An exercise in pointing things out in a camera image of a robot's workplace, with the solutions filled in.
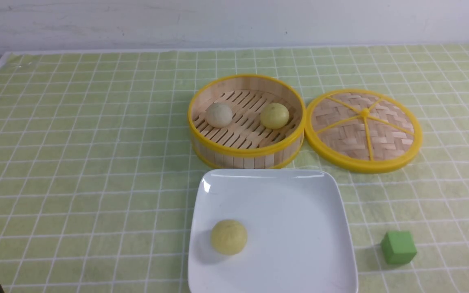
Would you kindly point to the pale white steamed bun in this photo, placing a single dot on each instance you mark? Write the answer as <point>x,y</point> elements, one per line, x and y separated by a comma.
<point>219,115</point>

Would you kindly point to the yellow steamed bun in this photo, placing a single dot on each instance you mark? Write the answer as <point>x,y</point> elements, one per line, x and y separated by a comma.
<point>274,116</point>
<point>228,237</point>

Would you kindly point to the yellow steamed bun on plate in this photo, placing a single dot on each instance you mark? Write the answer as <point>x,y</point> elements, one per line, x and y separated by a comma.
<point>228,237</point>

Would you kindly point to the white square plate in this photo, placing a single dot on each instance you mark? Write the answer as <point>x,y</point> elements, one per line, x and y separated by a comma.
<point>298,235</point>

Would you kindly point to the bamboo steamer basket yellow rim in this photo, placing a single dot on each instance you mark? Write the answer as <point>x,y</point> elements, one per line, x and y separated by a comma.
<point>246,143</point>

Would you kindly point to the woven bamboo steamer lid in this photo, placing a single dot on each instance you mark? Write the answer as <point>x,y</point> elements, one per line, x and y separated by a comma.
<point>363,131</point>

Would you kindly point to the green checkered tablecloth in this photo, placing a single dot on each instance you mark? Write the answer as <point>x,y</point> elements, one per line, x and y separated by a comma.
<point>98,176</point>

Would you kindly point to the green cube block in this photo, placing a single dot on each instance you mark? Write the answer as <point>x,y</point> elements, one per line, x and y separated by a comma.
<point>398,247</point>

